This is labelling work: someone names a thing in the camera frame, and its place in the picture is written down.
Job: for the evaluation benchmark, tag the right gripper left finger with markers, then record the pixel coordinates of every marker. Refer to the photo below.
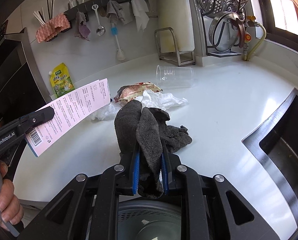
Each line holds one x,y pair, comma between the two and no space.
135,167

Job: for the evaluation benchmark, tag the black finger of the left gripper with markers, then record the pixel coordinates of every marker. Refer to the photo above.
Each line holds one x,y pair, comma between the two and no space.
28,122

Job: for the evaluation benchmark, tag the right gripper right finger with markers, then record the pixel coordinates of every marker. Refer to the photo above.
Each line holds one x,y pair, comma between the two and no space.
164,172

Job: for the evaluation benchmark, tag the dark grey rag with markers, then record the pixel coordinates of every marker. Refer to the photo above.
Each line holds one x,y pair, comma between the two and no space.
147,127

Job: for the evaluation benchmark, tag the white tissue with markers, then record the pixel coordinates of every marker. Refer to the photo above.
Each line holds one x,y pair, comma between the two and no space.
160,100

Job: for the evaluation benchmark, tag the red patterned snack wrapper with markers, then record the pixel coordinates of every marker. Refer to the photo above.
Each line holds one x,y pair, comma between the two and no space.
130,92

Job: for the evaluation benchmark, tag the clear plastic cup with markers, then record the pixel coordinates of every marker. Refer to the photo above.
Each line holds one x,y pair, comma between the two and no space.
174,77

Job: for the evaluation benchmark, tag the clear plastic bag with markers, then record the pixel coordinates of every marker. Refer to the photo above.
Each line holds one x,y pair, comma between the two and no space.
107,112

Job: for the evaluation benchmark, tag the grey perforated trash bin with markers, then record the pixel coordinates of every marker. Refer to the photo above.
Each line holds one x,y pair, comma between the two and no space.
147,219

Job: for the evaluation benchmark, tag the black kitchen sink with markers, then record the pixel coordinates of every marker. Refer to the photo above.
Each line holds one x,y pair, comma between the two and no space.
275,145

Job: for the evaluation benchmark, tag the person's left hand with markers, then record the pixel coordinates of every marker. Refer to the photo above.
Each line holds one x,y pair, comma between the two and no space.
10,208

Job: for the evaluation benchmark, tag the yellow green refill pouch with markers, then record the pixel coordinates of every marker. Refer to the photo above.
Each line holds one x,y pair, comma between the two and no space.
60,80

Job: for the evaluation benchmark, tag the pink sponge cloth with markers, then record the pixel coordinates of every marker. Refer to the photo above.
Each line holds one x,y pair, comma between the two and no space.
51,28

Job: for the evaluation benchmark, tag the white chopsticks bundle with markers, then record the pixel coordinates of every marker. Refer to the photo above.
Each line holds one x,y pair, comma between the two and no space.
40,17

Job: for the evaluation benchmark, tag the purple grey hanging cloth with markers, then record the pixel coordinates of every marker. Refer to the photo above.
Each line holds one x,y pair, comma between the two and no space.
81,29

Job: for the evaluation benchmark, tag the blue white bottle brush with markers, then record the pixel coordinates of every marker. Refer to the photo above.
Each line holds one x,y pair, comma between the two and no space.
120,56

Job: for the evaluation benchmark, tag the steel hanging ladle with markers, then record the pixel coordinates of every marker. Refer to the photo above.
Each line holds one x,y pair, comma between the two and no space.
100,28

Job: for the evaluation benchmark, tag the steel cutting board stand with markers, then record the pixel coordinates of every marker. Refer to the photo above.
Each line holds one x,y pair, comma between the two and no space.
175,56

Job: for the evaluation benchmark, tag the glass pot lid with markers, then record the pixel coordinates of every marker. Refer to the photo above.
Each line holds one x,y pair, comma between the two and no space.
226,31

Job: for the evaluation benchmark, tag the white hanging cloth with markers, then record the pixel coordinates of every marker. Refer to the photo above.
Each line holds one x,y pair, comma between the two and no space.
140,10

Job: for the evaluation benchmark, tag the white cutting board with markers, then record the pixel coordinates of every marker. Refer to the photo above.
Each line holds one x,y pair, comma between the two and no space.
177,15

